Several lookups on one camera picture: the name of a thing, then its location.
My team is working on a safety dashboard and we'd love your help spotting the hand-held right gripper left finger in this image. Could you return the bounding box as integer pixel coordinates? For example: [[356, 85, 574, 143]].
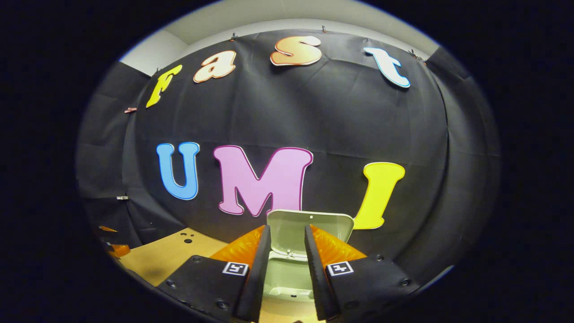
[[156, 224, 272, 323]]

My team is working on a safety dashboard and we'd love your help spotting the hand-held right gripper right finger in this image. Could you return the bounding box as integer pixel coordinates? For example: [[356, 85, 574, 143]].
[[304, 224, 421, 322]]

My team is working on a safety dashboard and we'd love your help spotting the black backdrop cloth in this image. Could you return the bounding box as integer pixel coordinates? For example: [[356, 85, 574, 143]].
[[75, 29, 500, 288]]

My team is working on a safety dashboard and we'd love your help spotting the wooden desktop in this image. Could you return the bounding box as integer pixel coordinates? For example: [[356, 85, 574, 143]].
[[119, 227, 320, 323]]

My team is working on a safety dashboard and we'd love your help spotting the pale green desktop garbage bin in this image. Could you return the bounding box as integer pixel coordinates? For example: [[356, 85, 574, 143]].
[[262, 210, 355, 302]]

